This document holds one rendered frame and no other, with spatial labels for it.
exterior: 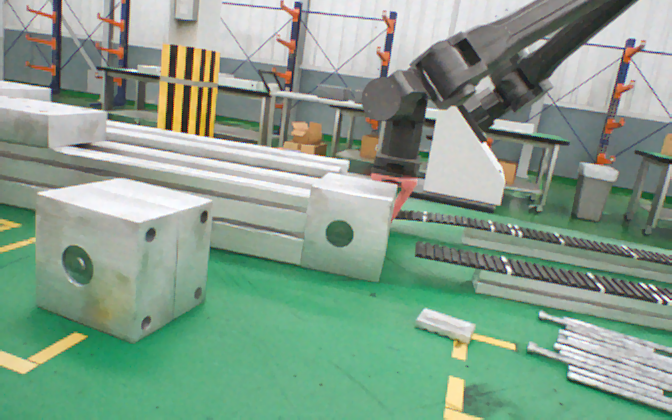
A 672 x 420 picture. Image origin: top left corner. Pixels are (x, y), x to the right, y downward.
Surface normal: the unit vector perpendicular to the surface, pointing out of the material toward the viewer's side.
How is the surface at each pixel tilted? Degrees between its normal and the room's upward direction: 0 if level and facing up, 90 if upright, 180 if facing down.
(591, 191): 94
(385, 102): 90
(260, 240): 90
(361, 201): 90
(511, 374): 0
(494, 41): 68
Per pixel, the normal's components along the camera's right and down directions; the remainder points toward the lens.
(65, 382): 0.15, -0.96
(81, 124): 0.97, 0.18
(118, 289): -0.35, 0.18
